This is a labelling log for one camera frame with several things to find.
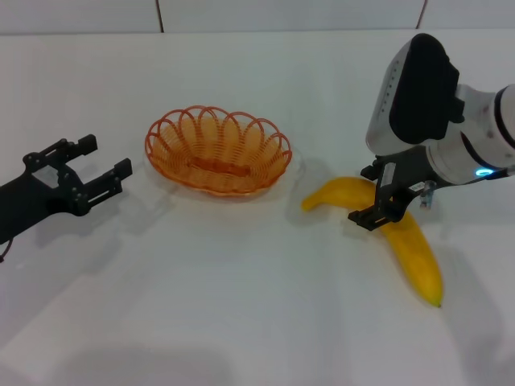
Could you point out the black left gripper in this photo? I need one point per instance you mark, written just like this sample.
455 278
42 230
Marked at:
36 197

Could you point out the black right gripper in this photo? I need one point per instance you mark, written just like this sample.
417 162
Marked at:
402 173

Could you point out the yellow banana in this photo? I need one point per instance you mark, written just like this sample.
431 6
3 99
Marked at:
418 257

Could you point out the orange woven plastic basket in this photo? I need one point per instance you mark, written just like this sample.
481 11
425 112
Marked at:
217 161

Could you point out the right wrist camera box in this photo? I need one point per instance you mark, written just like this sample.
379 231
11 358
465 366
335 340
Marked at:
422 96

